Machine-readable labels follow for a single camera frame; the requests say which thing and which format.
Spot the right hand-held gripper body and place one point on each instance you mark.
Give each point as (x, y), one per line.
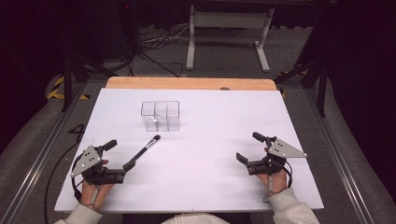
(285, 151)

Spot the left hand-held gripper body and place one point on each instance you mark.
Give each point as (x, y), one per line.
(90, 158)

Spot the black makeup brush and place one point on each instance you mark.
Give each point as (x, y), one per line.
(146, 148)

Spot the clear acrylic organizer box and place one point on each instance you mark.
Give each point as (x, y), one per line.
(160, 115)

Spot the person's right hand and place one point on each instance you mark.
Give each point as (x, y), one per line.
(279, 182)

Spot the person's left hand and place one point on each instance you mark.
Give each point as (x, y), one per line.
(88, 193)

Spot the white table cover board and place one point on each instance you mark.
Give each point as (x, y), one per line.
(199, 174)

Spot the person's torso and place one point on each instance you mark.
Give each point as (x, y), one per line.
(194, 219)

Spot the black tripod stand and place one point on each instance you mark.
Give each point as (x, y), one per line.
(70, 71)
(320, 81)

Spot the black equipment tower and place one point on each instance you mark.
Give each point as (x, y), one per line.
(128, 29)

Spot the white metal stand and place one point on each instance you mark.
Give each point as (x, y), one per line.
(229, 20)

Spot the aluminium floor rail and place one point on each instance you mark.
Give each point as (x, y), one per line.
(40, 155)
(339, 155)

